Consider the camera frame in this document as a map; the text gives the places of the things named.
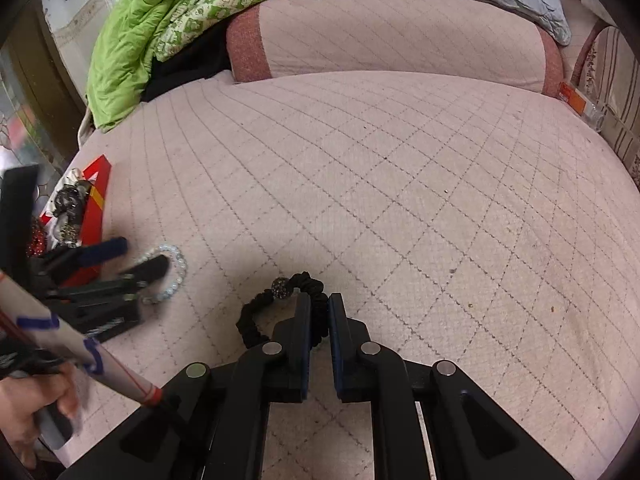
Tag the person's left hand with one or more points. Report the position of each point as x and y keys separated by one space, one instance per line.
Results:
x=30 y=410

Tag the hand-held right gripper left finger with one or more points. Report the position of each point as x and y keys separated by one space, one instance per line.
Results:
x=302 y=355

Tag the pink bolster pillow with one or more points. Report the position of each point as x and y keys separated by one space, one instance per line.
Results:
x=390 y=35

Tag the black cloth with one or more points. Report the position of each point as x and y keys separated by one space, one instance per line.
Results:
x=195 y=65

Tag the green quilt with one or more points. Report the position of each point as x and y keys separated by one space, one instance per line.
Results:
x=150 y=25

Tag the pile of metal jewelry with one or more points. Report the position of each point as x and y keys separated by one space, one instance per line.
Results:
x=70 y=205

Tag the plastic bottle with orange label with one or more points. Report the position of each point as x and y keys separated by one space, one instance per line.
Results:
x=577 y=102

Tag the red jewelry box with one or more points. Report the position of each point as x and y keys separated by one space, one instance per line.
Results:
x=95 y=225

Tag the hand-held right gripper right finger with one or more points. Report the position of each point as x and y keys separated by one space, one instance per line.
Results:
x=336 y=355

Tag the wooden glass door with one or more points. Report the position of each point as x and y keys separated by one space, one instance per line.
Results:
x=30 y=85

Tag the pink quilted bed cover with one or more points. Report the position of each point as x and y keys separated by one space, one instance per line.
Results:
x=375 y=185

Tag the striped headboard cushion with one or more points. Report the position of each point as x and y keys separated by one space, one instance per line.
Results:
x=615 y=90

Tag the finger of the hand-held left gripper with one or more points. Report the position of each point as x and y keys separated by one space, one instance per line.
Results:
x=150 y=270
x=107 y=251

